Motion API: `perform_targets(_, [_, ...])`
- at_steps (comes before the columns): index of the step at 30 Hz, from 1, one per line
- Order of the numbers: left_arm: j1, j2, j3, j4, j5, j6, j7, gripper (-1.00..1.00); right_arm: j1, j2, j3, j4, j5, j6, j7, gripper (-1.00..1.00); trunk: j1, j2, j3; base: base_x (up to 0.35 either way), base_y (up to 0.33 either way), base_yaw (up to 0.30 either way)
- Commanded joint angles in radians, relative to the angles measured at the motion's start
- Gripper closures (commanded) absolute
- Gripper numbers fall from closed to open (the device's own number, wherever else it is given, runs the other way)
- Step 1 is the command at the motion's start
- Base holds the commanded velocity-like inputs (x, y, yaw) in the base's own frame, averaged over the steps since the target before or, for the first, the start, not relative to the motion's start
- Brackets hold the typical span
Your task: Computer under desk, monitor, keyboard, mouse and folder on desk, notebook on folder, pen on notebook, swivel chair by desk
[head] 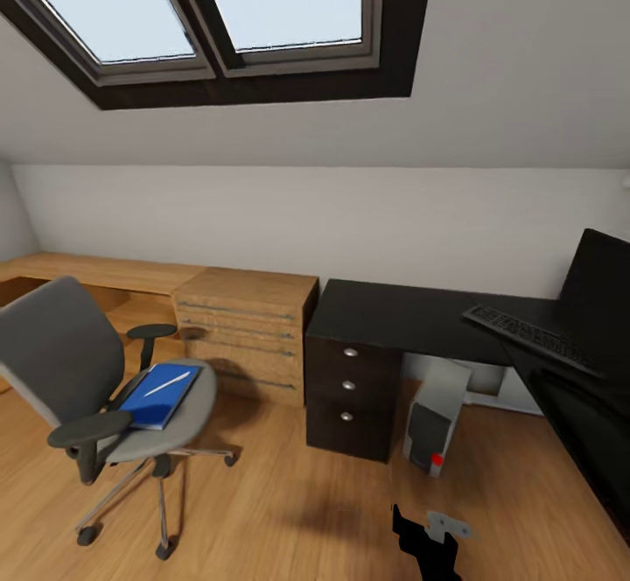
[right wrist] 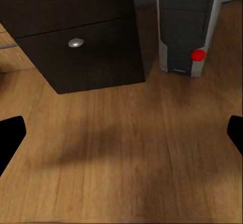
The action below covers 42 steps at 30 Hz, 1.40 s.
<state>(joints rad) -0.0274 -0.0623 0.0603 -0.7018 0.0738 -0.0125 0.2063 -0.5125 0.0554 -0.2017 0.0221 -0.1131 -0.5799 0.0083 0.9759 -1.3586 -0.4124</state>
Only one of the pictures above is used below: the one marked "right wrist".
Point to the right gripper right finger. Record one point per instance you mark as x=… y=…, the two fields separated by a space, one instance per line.
x=235 y=131

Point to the cabinet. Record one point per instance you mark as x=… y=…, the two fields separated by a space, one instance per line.
x=12 y=57
x=78 y=45

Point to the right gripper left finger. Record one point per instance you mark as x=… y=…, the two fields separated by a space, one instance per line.
x=12 y=132

